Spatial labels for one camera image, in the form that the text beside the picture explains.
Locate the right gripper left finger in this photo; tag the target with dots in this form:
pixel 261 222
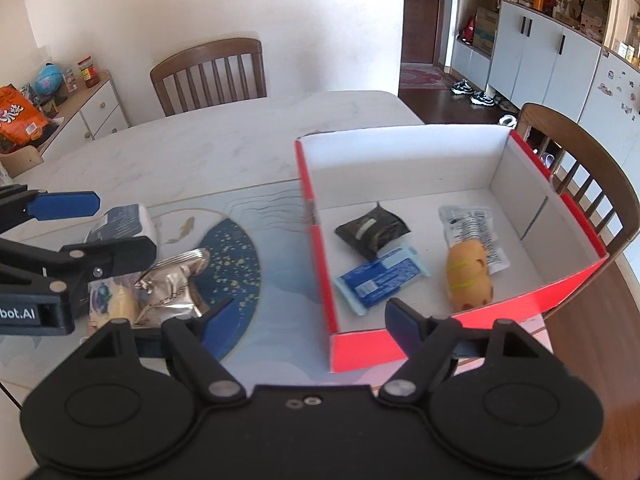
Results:
pixel 190 362

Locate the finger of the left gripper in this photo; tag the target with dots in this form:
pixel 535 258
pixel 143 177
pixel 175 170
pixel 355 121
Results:
pixel 31 270
pixel 20 204

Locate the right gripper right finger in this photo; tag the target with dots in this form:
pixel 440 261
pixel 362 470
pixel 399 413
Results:
pixel 428 344

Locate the clear bag yellow snack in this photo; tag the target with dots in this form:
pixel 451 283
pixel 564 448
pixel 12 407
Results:
pixel 116 297

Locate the silver foil snack bag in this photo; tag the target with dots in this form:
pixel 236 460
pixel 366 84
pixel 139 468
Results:
pixel 168 289

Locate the navy white tissue pack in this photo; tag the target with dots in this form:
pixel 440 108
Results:
pixel 121 222

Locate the yellow bread toy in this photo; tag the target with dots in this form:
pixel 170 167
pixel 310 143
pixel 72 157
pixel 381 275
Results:
pixel 469 284

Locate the blue fish pattern placemat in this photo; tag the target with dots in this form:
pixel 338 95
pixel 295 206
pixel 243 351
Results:
pixel 287 340

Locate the orange snack bag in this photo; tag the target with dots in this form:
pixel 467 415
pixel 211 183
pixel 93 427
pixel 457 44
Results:
pixel 20 121

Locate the blue wafer packet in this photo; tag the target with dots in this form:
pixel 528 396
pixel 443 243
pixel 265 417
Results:
pixel 374 282

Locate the white drawer sideboard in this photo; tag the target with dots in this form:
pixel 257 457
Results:
pixel 85 116

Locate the white printed sachet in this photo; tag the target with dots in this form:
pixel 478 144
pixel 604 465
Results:
pixel 461 224

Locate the red cardboard box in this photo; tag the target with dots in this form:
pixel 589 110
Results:
pixel 449 184

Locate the blue globe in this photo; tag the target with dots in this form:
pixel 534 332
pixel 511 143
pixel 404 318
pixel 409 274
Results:
pixel 49 80

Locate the black snack packet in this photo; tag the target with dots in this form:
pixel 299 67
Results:
pixel 370 233

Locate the red lid jar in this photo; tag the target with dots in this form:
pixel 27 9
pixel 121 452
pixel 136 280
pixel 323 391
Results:
pixel 89 73

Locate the wooden chair far side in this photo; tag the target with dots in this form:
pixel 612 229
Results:
pixel 218 72

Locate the wooden chair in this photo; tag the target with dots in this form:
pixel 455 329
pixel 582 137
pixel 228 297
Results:
pixel 218 72
pixel 583 171

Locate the white slipper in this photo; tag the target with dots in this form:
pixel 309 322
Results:
pixel 508 121

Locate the wooden chair right side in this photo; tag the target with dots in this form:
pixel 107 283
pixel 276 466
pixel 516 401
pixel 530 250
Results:
pixel 583 171

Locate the black white sneaker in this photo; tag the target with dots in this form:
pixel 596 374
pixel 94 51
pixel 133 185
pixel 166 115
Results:
pixel 481 98
pixel 462 88

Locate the cardboard box on shelf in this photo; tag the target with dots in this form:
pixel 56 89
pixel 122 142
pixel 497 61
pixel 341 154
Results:
pixel 486 24

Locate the white cabinet unit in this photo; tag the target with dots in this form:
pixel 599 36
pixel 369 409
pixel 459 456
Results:
pixel 578 57

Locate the brown door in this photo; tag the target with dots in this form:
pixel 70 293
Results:
pixel 419 31

